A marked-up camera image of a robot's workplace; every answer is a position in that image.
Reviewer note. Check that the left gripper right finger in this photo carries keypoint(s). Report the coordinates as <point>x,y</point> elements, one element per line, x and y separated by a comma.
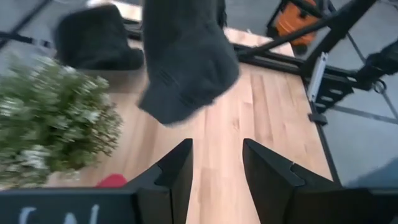
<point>295,202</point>

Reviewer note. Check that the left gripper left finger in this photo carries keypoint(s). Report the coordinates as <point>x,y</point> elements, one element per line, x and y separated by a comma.
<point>124,205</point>

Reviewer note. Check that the dark grey baseball cap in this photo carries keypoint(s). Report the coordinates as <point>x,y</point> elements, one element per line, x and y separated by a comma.
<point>93,40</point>
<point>186,62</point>

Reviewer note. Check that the translucent red plastic tray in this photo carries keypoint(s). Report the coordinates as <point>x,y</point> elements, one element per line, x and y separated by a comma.
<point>112,181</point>

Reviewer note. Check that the artificial plant in black pot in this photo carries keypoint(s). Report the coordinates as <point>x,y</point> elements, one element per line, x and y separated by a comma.
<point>53,124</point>

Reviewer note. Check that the silver aluminium bar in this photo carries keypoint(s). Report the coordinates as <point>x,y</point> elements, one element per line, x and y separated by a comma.
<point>317,77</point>

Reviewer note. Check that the black equipment stand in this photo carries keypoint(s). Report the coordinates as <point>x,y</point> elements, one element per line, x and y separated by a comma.
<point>382,62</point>

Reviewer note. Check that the orange and black machine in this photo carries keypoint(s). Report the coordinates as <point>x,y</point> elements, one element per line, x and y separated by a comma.
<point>292,21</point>

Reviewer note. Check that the black frame clamp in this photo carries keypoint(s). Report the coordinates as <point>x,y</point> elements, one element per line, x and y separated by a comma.
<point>317,119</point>

